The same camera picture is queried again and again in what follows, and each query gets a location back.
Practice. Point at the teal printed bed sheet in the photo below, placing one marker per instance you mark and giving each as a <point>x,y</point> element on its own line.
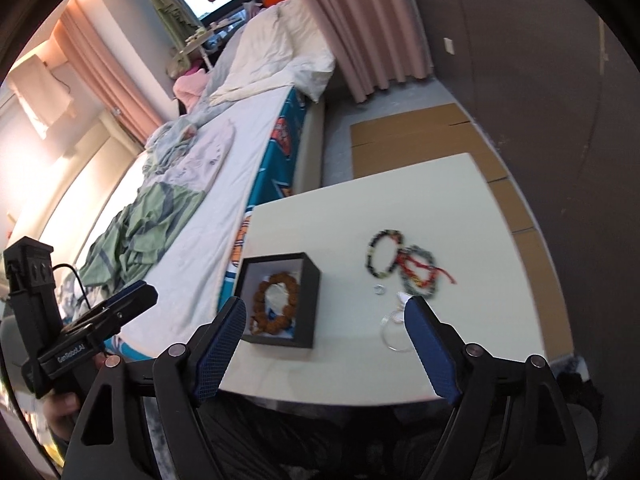
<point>277,160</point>

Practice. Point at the black square box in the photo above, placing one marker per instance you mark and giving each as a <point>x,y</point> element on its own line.
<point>305,305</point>

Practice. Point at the green striped blanket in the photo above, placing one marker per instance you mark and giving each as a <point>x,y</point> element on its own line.
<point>145,230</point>

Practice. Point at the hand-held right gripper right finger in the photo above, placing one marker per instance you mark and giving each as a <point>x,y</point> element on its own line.
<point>432,355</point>

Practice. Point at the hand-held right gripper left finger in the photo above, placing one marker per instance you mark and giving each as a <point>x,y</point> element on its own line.
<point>220,355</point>

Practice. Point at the person's left hand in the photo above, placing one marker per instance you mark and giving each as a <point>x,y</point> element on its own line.
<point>60,415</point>

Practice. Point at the pink curtain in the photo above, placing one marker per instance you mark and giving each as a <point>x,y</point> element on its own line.
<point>110,80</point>
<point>365,30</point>

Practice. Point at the clear bangle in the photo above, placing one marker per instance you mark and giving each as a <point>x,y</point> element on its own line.
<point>387,337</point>

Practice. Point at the white wall switch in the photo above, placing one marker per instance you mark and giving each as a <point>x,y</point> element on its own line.
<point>450,46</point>

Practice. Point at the flat cardboard sheets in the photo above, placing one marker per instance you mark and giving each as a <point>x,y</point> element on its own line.
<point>415,132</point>

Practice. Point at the green curtain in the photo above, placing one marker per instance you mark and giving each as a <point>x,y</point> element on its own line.
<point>167,15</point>

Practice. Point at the white air conditioner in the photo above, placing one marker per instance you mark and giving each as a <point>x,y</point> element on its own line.
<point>40,95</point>

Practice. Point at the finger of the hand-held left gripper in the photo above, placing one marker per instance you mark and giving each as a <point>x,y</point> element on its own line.
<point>142,304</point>
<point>125,292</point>

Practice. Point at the white garment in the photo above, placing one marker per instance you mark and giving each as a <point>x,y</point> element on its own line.
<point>210,152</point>

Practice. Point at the round white side table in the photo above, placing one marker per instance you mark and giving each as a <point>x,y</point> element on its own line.
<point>197,40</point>

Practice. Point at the pink cloth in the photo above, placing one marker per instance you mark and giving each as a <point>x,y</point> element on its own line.
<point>189,87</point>

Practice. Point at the light blue cloth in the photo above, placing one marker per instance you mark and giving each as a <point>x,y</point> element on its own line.
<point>167,142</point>

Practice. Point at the bed with white sheet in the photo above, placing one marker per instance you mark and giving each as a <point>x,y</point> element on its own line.
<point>235,160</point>

